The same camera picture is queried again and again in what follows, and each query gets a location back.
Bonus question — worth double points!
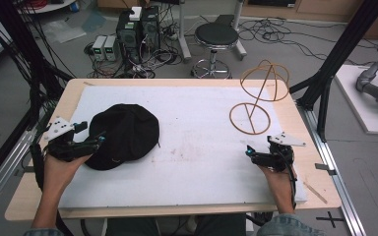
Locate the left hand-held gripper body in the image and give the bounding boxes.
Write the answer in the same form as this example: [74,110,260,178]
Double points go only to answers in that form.
[42,116,96,163]

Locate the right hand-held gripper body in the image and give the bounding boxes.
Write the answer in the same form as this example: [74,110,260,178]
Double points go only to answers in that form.
[257,131,307,173]

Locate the black cap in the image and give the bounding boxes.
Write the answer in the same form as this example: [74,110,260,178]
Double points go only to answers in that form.
[84,103,161,171]

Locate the person's left hand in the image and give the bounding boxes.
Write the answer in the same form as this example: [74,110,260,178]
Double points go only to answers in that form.
[42,152,93,199]

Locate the person's right hand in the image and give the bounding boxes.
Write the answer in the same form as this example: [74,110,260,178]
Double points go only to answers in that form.
[257,163,298,214]

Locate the light wooden table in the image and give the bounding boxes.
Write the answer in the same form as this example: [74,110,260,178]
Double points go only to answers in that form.
[4,78,343,222]

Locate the tan tape strip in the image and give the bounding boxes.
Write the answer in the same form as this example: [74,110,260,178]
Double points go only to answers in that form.
[302,181,329,205]

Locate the white foam mat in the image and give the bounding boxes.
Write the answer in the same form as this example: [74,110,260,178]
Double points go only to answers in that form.
[58,85,308,209]

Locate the grey power supply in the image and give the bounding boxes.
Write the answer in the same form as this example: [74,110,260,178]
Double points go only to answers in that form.
[91,34,108,62]
[103,34,119,62]

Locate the white platform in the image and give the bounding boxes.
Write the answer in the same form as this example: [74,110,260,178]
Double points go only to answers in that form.
[334,63,378,137]

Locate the black computer tower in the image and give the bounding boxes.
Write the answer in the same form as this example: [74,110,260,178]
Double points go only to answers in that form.
[115,9,143,65]
[140,5,162,51]

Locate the black round stool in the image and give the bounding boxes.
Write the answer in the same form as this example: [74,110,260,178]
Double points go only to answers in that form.
[191,22,240,80]

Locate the white stand leg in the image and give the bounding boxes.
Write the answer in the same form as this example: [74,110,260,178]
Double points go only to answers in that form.
[176,0,192,63]
[231,0,248,61]

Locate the white box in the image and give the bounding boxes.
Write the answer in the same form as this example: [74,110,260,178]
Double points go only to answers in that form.
[128,6,144,22]

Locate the black gripper strap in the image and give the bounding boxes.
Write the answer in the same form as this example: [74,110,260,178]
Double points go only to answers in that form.
[29,143,75,236]

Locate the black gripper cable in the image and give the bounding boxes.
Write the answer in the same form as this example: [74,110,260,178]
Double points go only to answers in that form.
[270,143,299,210]

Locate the metal bracket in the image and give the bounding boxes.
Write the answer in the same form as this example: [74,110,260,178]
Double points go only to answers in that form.
[314,162,338,176]

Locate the tan wire hat stand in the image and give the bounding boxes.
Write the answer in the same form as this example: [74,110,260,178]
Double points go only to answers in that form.
[228,59,290,137]

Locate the aluminium rail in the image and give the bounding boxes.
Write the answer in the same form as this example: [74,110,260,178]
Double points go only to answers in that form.
[295,99,368,236]
[0,126,38,220]

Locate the tangle of cables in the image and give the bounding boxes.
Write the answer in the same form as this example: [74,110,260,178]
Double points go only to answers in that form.
[84,30,185,80]

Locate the black frame post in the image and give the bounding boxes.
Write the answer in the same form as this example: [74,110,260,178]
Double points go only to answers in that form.
[0,0,75,132]
[289,0,378,143]

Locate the black floor cables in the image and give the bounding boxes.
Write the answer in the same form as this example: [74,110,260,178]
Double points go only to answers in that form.
[237,17,378,68]

